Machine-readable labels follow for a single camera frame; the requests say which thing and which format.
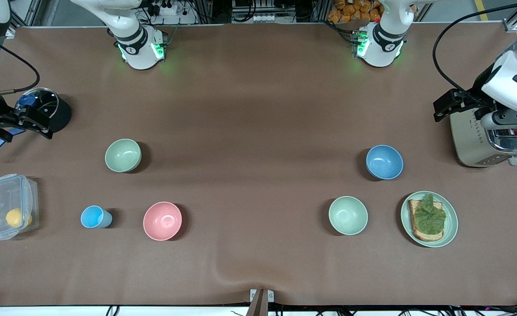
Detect toasted bread slice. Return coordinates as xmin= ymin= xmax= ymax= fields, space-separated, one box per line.
xmin=408 ymin=199 xmax=444 ymax=242

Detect black pot with blue handle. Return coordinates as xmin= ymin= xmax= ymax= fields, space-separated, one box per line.
xmin=0 ymin=87 xmax=72 ymax=159

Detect light green bowl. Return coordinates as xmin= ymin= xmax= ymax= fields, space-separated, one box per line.
xmin=105 ymin=139 xmax=142 ymax=173
xmin=328 ymin=196 xmax=368 ymax=236

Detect brown tablecloth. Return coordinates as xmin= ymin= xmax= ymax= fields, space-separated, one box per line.
xmin=0 ymin=23 xmax=517 ymax=306

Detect white power strip with plugs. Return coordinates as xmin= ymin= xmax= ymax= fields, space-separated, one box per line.
xmin=151 ymin=0 xmax=184 ymax=16

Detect yellow round fruit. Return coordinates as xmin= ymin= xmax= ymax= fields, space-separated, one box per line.
xmin=5 ymin=208 xmax=33 ymax=228

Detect pink bowl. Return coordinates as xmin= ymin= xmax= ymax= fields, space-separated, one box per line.
xmin=143 ymin=201 xmax=183 ymax=241

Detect glass lid with blue knob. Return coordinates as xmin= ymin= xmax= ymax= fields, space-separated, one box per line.
xmin=18 ymin=88 xmax=60 ymax=120

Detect beige and chrome toaster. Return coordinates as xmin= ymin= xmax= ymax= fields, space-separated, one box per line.
xmin=450 ymin=108 xmax=517 ymax=168

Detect light green plate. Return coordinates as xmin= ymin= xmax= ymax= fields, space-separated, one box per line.
xmin=401 ymin=191 xmax=459 ymax=248

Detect metal table edge bracket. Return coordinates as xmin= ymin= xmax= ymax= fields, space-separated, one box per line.
xmin=246 ymin=288 xmax=275 ymax=316

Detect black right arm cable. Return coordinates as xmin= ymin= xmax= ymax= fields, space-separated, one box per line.
xmin=0 ymin=39 xmax=39 ymax=96

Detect blue bowl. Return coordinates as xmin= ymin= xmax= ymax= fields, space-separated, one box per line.
xmin=366 ymin=145 xmax=404 ymax=180

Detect bag of orange snacks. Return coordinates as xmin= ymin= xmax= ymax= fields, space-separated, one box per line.
xmin=327 ymin=0 xmax=384 ymax=23

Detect green lettuce leaf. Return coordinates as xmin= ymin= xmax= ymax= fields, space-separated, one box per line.
xmin=414 ymin=194 xmax=447 ymax=235

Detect light blue cup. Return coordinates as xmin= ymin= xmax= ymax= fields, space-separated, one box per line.
xmin=80 ymin=205 xmax=113 ymax=229

